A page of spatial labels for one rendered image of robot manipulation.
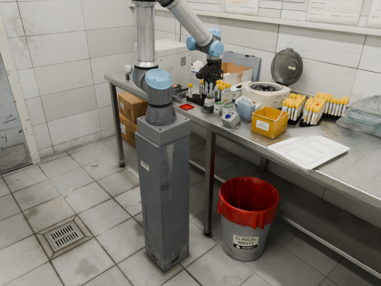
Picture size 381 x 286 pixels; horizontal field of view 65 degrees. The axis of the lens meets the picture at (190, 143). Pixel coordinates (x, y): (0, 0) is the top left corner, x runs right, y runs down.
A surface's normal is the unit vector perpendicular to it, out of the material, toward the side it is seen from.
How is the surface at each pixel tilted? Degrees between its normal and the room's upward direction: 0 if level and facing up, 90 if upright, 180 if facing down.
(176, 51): 89
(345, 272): 0
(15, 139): 90
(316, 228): 0
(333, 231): 0
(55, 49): 90
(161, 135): 90
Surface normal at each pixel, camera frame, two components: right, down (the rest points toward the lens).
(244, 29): -0.75, 0.31
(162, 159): 0.66, 0.36
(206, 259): 0.00, -0.88
